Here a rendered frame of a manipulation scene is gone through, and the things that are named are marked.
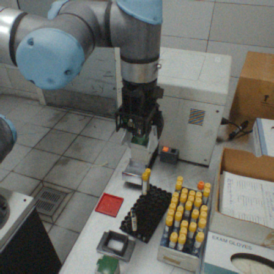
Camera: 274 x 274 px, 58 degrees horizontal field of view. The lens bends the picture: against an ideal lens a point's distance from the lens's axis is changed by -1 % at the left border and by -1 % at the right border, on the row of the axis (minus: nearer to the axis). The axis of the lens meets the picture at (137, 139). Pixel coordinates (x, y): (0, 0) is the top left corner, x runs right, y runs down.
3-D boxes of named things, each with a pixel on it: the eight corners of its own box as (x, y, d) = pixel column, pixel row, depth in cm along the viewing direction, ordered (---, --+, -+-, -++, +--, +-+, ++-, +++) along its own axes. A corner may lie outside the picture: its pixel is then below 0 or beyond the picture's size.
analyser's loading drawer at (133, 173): (141, 140, 97) (141, 130, 93) (158, 144, 95) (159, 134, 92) (122, 180, 82) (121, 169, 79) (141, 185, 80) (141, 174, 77)
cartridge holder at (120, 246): (104, 233, 70) (103, 226, 67) (135, 243, 68) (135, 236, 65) (96, 251, 66) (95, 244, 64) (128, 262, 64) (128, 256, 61)
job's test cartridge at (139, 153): (147, 165, 66) (148, 147, 62) (130, 160, 67) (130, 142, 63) (152, 155, 69) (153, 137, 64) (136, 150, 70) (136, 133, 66)
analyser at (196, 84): (155, 111, 116) (159, 45, 96) (216, 122, 109) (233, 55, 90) (133, 155, 94) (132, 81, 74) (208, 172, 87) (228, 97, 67)
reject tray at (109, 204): (104, 194, 80) (103, 192, 80) (123, 199, 78) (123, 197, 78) (94, 211, 75) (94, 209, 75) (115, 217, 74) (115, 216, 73)
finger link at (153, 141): (144, 165, 61) (136, 134, 56) (151, 150, 65) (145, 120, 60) (156, 167, 60) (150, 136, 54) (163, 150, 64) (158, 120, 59)
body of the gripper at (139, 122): (115, 134, 56) (111, 85, 48) (129, 113, 62) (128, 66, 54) (147, 142, 53) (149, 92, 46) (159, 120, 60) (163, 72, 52)
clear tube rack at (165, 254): (174, 197, 79) (175, 183, 74) (205, 206, 77) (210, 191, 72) (156, 260, 64) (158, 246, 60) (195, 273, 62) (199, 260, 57)
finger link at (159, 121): (145, 139, 61) (139, 108, 56) (148, 134, 62) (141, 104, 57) (164, 140, 59) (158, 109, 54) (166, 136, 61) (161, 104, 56)
